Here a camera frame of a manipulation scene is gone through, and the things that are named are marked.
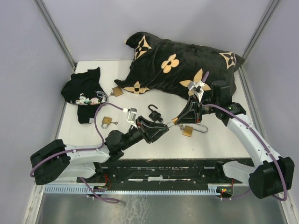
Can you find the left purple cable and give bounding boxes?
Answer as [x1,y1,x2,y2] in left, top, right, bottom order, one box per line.
[30,102,131,204]

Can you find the black printed garment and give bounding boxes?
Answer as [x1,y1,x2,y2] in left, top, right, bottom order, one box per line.
[61,67,108,124]

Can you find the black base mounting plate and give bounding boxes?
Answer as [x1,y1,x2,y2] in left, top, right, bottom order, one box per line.
[86,159,239,191]

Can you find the silver keys of large padlock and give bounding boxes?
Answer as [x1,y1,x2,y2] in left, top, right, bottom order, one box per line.
[178,124,185,131]

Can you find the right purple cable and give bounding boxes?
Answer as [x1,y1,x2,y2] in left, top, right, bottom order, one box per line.
[200,71,288,201]

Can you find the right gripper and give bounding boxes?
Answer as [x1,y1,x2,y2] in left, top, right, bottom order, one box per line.
[175,95,219,124]

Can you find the medium brass padlock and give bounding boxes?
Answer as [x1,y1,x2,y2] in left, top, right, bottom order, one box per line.
[101,117,118,129]

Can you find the large brass padlock long shackle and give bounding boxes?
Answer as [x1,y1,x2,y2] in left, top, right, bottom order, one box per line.
[182,124,208,137]

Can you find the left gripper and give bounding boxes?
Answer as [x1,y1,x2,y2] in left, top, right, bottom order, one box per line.
[121,115,170,151]

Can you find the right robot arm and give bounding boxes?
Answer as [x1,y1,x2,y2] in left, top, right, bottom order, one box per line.
[172,80,295,201]

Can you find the slotted cable duct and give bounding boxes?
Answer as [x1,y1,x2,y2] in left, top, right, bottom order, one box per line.
[44,183,234,195]

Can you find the brass padlock near pillow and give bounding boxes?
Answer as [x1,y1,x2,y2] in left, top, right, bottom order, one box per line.
[109,86,123,97]

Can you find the black floral pillow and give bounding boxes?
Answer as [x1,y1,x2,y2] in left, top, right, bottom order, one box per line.
[114,32,245,104]

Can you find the small brass padlock long shackle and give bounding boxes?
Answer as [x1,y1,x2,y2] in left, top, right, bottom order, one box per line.
[166,118,178,128]

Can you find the purple cable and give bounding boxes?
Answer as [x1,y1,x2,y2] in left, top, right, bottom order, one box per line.
[200,71,288,201]
[30,102,131,204]

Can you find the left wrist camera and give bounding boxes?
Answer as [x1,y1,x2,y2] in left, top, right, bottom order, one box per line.
[127,108,137,127]

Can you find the black padlock shackle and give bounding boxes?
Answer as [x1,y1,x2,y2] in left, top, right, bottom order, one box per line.
[148,104,163,123]

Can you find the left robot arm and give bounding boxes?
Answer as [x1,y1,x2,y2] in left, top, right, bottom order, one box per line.
[30,116,169,185]

